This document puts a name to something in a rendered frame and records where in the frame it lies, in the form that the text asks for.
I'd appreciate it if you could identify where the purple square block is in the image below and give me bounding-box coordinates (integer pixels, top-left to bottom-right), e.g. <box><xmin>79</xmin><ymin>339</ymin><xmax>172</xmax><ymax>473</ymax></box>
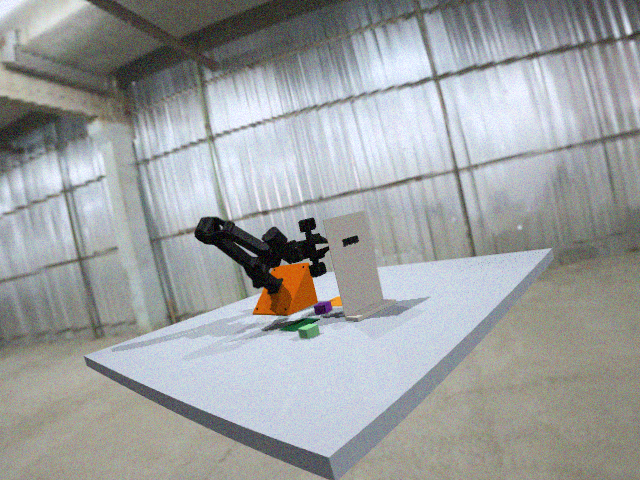
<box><xmin>314</xmin><ymin>301</ymin><xmax>333</xmax><ymax>314</ymax></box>

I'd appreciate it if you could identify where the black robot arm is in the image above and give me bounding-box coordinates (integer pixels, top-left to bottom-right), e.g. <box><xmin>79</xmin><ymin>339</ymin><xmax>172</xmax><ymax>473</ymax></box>
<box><xmin>194</xmin><ymin>216</ymin><xmax>309</xmax><ymax>295</ymax></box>

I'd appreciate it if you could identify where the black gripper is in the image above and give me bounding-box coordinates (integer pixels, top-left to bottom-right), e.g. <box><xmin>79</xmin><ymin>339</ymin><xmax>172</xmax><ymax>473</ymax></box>
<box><xmin>298</xmin><ymin>218</ymin><xmax>329</xmax><ymax>278</ymax></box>

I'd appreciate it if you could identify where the small green block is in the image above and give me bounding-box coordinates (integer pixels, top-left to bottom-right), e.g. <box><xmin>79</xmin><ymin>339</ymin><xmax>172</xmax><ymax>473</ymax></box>
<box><xmin>297</xmin><ymin>324</ymin><xmax>320</xmax><ymax>339</ymax></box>

